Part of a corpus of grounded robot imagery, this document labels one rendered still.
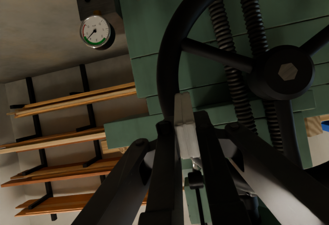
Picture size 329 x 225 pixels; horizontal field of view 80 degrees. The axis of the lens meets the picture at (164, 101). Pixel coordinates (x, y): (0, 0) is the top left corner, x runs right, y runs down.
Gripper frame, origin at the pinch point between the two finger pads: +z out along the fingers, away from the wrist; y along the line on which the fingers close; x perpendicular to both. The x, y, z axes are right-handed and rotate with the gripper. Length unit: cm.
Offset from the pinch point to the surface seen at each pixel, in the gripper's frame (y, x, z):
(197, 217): -5, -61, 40
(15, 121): -298, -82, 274
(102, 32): -13.4, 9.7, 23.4
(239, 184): 4.5, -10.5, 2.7
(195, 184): -3, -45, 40
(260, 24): 12.6, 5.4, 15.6
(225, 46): 7.3, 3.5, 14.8
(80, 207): -170, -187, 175
